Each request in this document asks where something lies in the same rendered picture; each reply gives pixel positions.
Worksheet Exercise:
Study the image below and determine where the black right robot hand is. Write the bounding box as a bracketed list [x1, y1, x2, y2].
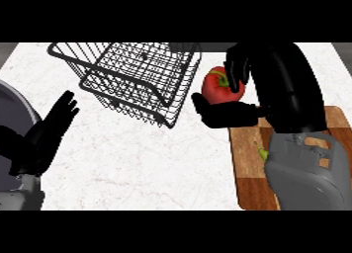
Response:
[189, 42, 329, 134]

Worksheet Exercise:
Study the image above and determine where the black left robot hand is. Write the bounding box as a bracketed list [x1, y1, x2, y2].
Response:
[0, 90, 81, 178]

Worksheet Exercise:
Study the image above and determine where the red bell pepper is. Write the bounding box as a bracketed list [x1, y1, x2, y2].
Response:
[199, 65, 248, 106]

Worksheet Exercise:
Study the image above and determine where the brown wooden cutting board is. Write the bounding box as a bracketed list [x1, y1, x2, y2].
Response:
[226, 105, 352, 211]

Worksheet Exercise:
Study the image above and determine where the dark grey round appliance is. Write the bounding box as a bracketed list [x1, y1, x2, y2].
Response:
[0, 74, 44, 200]

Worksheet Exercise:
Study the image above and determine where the small green vegetable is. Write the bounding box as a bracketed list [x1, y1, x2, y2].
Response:
[252, 141, 271, 163]

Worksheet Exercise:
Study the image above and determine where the black wire tiered basket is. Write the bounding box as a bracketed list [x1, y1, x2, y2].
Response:
[47, 42, 203, 129]

